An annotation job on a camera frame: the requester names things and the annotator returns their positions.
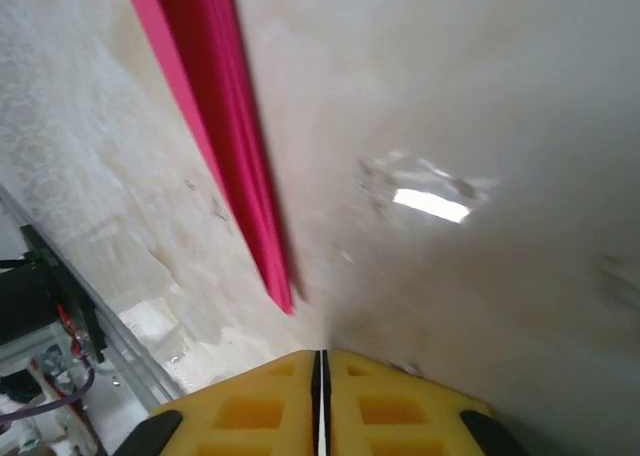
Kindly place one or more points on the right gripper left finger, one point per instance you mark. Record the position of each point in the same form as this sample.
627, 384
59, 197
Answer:
240, 416

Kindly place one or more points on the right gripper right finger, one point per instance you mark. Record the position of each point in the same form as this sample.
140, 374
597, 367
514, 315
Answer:
400, 416

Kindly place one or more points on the wide aluminium base rail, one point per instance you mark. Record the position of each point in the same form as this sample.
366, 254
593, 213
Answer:
135, 361

